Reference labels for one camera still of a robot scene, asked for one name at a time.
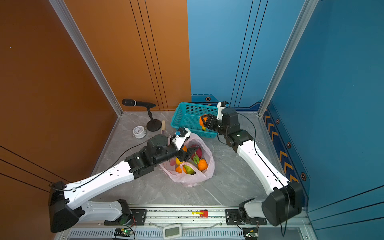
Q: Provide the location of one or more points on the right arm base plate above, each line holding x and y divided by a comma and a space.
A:
236, 218

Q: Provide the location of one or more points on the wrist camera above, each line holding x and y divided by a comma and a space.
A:
178, 139
221, 106

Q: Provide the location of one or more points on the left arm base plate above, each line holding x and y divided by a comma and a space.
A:
132, 218

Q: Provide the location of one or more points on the pink plastic bag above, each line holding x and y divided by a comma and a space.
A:
177, 173

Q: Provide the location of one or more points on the white digital timer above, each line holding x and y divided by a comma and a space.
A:
172, 231

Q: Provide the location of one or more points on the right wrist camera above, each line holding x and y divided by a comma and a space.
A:
221, 106

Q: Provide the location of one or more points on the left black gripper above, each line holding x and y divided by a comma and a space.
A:
187, 154

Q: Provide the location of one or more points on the teal plastic basket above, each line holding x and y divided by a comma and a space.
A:
187, 115

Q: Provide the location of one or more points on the yellow lemon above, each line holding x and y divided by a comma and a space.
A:
178, 162

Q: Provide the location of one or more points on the white round clock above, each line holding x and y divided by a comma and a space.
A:
139, 132

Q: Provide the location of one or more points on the green pear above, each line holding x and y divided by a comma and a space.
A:
188, 170

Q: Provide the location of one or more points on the left green circuit board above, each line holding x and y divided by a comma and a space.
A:
123, 234

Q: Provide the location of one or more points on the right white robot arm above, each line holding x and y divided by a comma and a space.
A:
284, 198

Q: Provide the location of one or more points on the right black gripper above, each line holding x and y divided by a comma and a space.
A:
211, 125

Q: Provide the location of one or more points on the right circuit board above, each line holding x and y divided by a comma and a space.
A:
250, 234

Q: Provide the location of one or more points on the red yellow emergency switch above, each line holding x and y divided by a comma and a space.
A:
201, 214

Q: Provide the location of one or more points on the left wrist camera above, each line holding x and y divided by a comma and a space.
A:
178, 139

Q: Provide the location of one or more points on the orange persimmon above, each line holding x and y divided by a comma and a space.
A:
202, 165

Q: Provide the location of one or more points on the red dragon fruit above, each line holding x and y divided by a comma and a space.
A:
197, 156

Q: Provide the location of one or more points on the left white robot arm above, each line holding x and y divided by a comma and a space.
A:
67, 201

